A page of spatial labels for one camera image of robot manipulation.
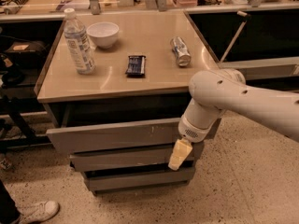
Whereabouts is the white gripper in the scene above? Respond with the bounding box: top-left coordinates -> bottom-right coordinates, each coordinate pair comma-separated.
168,114 -> 215,171

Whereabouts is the grey top drawer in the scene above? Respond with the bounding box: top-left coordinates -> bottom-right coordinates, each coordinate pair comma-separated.
47,118 -> 180,154

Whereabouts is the grey drawer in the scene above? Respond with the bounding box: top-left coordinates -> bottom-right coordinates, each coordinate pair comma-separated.
68,140 -> 206,173
84,163 -> 195,192
47,118 -> 180,154

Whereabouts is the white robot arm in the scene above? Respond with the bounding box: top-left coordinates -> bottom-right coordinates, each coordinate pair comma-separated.
168,69 -> 299,171

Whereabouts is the grey middle drawer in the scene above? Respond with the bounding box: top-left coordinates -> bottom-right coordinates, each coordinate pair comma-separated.
68,140 -> 206,173

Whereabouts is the grey drawer cabinet with tabletop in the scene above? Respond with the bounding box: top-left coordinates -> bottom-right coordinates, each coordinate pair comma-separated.
33,9 -> 231,198

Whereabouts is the grey bottom drawer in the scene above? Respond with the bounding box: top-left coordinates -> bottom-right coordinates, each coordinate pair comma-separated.
84,163 -> 195,192

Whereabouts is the silver drink can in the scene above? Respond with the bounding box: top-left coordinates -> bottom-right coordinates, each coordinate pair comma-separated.
170,36 -> 192,67

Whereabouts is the dark blue snack packet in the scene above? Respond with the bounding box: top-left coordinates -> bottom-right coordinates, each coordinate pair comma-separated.
125,55 -> 146,76

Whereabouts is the white stick with black tip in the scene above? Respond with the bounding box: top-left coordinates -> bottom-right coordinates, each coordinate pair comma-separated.
220,10 -> 250,63

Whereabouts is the white ceramic bowl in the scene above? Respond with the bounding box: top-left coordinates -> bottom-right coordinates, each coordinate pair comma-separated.
87,21 -> 120,49

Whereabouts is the white sneaker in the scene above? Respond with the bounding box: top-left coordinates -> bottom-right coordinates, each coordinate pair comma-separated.
18,201 -> 60,224

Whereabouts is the clear plastic water bottle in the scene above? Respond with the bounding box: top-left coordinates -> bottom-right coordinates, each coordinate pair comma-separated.
64,8 -> 95,75

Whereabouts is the dark trouser leg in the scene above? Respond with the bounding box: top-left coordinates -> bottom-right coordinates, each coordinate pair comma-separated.
0,180 -> 21,224

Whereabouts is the black bag on shelf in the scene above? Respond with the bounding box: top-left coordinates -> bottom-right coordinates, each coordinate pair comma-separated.
5,41 -> 48,59

